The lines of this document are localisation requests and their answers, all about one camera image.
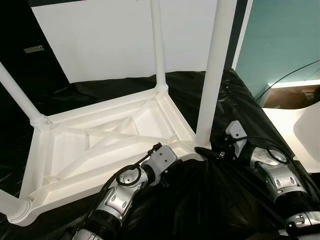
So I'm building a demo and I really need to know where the white plastic table top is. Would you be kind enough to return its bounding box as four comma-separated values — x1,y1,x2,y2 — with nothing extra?
7,87,207,227

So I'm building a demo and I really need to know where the white plastic chair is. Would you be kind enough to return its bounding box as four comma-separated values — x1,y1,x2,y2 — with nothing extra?
262,102,320,174

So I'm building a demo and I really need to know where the brown cardboard box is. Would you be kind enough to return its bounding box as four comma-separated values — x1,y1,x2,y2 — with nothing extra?
260,85,320,110

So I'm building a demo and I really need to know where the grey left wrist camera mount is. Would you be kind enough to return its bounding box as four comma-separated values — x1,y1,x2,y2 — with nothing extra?
147,146,179,186

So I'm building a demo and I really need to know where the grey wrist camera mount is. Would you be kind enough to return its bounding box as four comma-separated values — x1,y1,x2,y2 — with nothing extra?
147,146,179,186
225,121,248,155

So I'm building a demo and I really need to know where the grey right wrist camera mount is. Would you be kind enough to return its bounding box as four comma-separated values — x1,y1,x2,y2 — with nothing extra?
225,121,248,155

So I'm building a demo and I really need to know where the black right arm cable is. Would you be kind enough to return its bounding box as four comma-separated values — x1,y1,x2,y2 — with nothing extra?
224,136,292,167

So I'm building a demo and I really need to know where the thin black wall cable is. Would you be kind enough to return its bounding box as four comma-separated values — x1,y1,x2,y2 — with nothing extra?
255,60,320,104

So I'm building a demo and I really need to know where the small grey wall plate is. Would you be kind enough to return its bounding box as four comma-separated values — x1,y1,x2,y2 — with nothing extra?
23,45,46,55

